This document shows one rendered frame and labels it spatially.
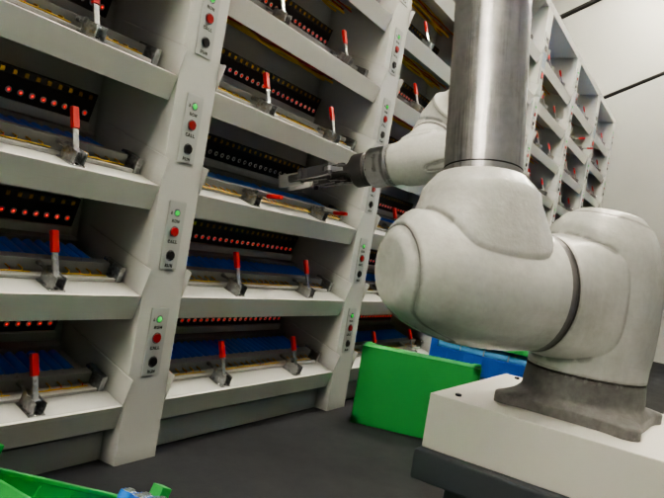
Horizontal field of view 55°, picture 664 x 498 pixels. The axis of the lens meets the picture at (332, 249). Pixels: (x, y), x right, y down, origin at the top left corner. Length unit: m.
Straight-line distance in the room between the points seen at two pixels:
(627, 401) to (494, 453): 0.18
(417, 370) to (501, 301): 0.91
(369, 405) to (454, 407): 0.83
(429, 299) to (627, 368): 0.29
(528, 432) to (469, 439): 0.08
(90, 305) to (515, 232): 0.67
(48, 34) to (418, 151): 0.70
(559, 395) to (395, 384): 0.82
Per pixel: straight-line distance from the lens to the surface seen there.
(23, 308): 1.02
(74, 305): 1.07
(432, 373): 1.63
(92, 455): 1.23
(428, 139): 1.31
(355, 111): 1.76
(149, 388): 1.21
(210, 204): 1.23
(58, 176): 1.02
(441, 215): 0.74
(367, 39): 1.81
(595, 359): 0.86
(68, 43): 1.03
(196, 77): 1.19
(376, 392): 1.65
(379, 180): 1.35
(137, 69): 1.11
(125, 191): 1.09
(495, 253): 0.74
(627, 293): 0.86
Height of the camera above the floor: 0.44
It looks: level
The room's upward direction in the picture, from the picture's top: 9 degrees clockwise
